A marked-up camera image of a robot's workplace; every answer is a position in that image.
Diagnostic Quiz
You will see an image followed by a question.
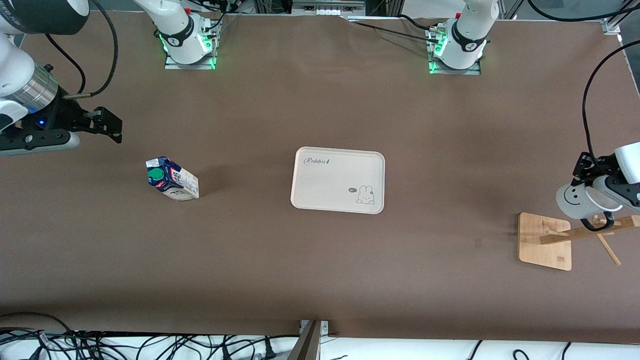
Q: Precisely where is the white cup black handle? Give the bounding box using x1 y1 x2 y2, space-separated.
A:
556 182 624 232

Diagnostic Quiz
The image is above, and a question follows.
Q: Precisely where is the blue white milk carton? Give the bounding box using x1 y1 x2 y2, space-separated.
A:
145 156 200 202

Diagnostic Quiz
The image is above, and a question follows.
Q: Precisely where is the wooden cup rack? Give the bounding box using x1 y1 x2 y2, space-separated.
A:
517 212 640 272

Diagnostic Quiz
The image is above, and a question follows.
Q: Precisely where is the aluminium corner profile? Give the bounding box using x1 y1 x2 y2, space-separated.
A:
602 17 628 57

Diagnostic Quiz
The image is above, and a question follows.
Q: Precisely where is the cream rabbit print tray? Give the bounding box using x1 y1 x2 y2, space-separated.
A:
290 146 386 215

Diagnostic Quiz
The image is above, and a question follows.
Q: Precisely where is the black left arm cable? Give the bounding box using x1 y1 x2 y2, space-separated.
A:
527 0 640 162

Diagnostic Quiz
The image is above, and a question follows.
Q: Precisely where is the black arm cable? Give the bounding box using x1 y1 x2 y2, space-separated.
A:
527 0 640 162
44 0 119 99

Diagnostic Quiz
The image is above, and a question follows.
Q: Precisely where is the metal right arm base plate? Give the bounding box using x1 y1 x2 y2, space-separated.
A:
164 22 217 70

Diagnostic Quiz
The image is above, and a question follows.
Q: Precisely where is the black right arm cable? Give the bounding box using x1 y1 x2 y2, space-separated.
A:
44 0 119 99

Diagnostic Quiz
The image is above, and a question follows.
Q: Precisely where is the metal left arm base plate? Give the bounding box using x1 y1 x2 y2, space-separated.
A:
428 27 482 76

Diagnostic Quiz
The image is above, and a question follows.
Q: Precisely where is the black cable tangle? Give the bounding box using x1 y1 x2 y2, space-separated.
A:
0 312 301 360

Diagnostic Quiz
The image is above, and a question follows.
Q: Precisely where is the black cable on table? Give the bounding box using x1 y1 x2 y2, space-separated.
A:
348 20 442 45

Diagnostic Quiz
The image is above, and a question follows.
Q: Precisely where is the aluminium frame rail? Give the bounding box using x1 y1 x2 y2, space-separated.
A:
290 0 367 17

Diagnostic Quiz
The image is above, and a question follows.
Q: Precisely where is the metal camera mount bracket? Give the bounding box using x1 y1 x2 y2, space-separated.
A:
287 320 332 360

